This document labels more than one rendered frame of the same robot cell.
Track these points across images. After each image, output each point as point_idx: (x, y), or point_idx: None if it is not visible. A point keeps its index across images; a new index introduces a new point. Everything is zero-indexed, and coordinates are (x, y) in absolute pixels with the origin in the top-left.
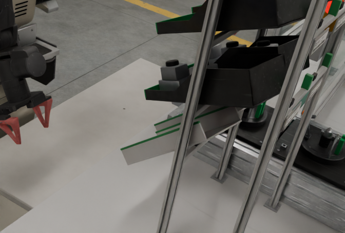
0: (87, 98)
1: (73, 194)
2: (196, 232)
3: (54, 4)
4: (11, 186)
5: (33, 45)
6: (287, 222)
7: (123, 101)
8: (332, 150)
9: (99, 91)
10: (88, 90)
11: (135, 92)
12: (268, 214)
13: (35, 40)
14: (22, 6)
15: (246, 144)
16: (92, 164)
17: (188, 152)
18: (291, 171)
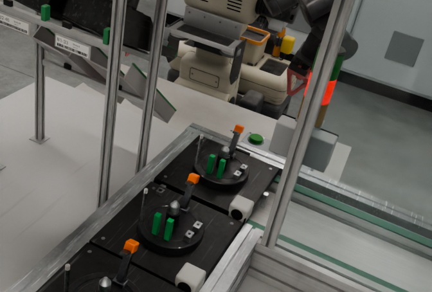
0: (234, 110)
1: (91, 102)
2: (53, 160)
3: (278, 25)
4: None
5: (230, 39)
6: (74, 227)
7: (244, 130)
8: (161, 230)
9: (252, 118)
10: (250, 111)
11: (268, 139)
12: (84, 213)
13: (237, 39)
14: (237, 4)
15: (159, 168)
16: (132, 111)
17: (54, 63)
18: (118, 196)
